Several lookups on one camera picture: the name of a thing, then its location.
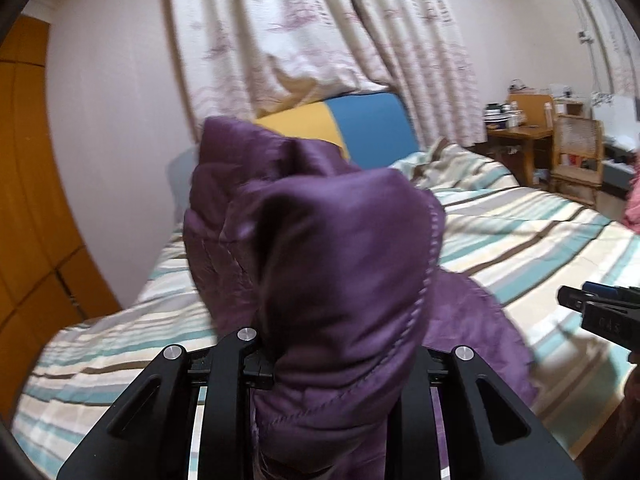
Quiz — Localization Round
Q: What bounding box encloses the wooden wicker chair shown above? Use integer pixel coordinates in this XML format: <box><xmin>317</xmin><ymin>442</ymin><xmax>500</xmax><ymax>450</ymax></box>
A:
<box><xmin>549</xmin><ymin>114</ymin><xmax>604</xmax><ymax>209</ymax></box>

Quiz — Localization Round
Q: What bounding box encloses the purple quilted down jacket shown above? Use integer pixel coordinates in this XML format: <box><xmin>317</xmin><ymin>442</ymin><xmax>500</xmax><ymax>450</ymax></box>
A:
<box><xmin>183</xmin><ymin>117</ymin><xmax>537</xmax><ymax>479</ymax></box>

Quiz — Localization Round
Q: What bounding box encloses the pink patterned curtain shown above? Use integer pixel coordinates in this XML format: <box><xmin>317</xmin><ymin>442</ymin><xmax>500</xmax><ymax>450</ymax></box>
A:
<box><xmin>168</xmin><ymin>0</ymin><xmax>486</xmax><ymax>146</ymax></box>

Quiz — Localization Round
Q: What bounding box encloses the wooden desk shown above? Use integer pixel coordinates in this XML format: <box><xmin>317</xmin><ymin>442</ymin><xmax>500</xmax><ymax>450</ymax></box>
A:
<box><xmin>487</xmin><ymin>93</ymin><xmax>587</xmax><ymax>188</ymax></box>

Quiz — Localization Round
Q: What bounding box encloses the grey yellow blue headboard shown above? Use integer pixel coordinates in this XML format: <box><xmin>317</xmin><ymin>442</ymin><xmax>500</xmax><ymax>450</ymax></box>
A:
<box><xmin>167</xmin><ymin>91</ymin><xmax>420</xmax><ymax>221</ymax></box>

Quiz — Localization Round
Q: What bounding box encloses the orange wooden wardrobe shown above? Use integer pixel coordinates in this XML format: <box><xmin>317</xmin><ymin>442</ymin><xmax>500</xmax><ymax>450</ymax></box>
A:
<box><xmin>1</xmin><ymin>15</ymin><xmax>120</xmax><ymax>424</ymax></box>

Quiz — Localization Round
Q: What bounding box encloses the striped bed sheet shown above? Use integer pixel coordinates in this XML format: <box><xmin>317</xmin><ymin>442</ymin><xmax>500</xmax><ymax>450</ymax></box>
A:
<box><xmin>10</xmin><ymin>144</ymin><xmax>639</xmax><ymax>478</ymax></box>

